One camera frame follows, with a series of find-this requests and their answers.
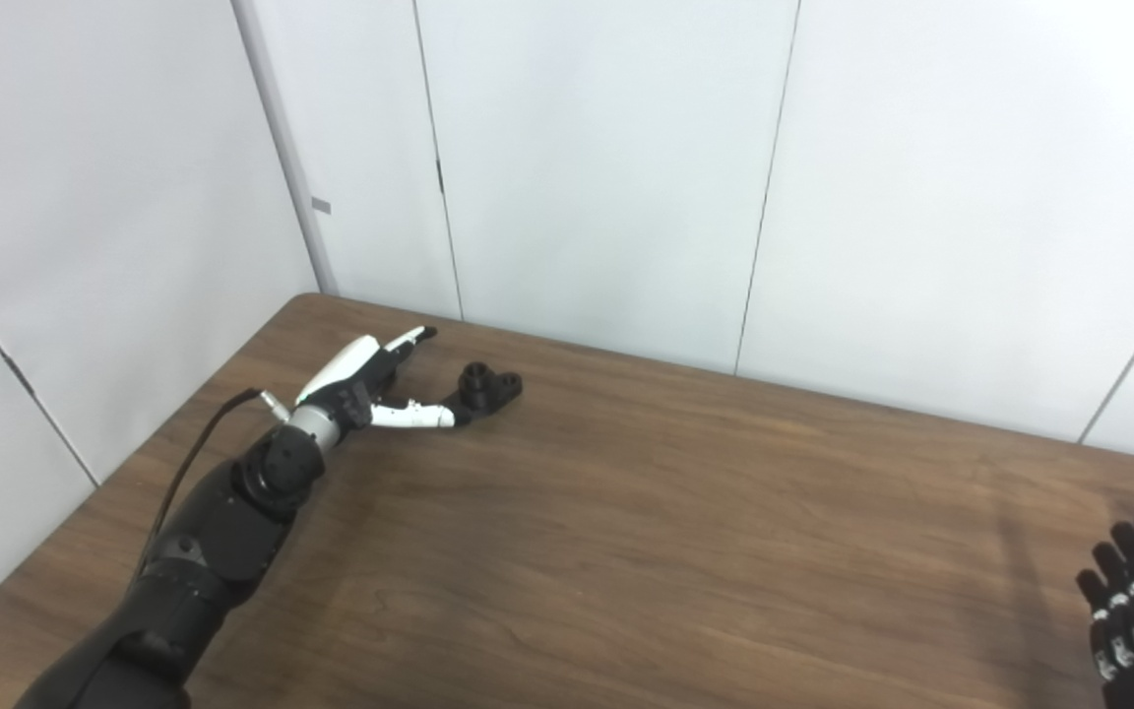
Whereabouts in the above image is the black plastic holder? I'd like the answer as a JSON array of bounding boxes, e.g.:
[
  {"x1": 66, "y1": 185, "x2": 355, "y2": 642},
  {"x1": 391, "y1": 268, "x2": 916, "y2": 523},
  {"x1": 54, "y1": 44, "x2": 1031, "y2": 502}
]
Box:
[{"x1": 442, "y1": 361, "x2": 524, "y2": 426}]

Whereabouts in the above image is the grey wall corner post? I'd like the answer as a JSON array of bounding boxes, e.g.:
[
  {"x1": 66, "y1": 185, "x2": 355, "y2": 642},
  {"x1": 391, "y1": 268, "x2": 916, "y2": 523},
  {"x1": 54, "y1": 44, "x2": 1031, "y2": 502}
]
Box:
[{"x1": 232, "y1": 0, "x2": 340, "y2": 294}]

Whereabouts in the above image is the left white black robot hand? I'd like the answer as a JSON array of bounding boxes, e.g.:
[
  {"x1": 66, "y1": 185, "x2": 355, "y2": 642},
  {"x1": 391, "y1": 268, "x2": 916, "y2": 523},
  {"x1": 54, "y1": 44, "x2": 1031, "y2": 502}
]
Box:
[{"x1": 293, "y1": 326, "x2": 457, "y2": 434}]

